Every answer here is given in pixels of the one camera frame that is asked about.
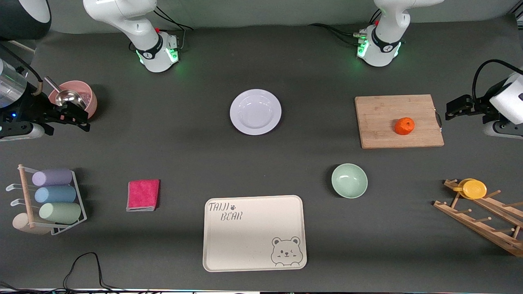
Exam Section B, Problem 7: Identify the metal scoop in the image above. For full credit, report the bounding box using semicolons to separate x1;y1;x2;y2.
44;76;87;111

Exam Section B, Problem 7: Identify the orange fruit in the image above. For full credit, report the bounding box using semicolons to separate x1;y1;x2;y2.
394;117;416;136

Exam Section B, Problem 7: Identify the black left arm base cable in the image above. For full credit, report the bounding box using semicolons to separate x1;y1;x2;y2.
308;23;365;46

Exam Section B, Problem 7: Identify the light green bowl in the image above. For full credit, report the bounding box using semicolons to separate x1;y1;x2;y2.
331;163;368;199

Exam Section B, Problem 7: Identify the pink bowl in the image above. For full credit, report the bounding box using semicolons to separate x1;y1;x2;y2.
48;80;98;120

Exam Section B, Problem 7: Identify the beige cup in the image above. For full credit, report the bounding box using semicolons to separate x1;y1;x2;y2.
12;213;51;235

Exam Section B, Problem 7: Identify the yellow mug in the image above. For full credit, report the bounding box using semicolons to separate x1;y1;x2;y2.
453;178;487;200

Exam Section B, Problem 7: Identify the black looped cable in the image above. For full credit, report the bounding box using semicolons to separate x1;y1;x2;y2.
63;252;123;291

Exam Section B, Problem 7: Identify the wooden cutting board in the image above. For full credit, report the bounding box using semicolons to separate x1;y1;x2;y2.
355;94;445;149

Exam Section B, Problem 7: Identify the blue cup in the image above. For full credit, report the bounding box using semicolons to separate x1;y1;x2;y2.
34;186;77;204

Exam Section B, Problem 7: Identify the white wire cup rack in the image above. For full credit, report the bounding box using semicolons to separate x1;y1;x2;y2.
6;164;87;236

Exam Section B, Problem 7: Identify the black arm base cable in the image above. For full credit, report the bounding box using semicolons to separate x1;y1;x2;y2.
153;5;194;53
308;23;365;46

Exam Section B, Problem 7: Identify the pink folded cloth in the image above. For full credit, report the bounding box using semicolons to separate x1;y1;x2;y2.
126;179;161;212

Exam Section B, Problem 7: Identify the beige tray with bear print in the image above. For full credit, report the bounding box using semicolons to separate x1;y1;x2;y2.
203;195;307;272

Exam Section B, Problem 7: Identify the white round plate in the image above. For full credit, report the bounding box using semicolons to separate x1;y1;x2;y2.
230;89;282;136

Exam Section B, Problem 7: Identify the black right arm base cable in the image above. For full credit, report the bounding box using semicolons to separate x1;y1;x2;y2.
153;5;194;53

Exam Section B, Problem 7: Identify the wooden peg drying rack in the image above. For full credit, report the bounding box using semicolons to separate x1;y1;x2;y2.
433;178;523;257

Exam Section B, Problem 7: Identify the thin beige bar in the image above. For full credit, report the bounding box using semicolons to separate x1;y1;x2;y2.
0;40;36;53

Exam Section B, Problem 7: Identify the green cup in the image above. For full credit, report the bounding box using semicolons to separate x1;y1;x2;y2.
39;203;82;225

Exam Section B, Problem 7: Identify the purple cup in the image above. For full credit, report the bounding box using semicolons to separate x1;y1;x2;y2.
32;169;73;187

